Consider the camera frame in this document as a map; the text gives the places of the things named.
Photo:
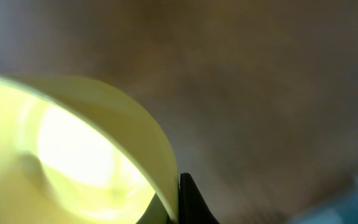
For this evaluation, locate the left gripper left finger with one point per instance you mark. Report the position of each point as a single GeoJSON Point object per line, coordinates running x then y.
{"type": "Point", "coordinates": [155, 213]}

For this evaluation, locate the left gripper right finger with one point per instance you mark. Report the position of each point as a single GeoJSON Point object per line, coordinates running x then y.
{"type": "Point", "coordinates": [192, 207]}

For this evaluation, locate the yellow small bowl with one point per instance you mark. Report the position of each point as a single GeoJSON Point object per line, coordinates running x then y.
{"type": "Point", "coordinates": [77, 150]}

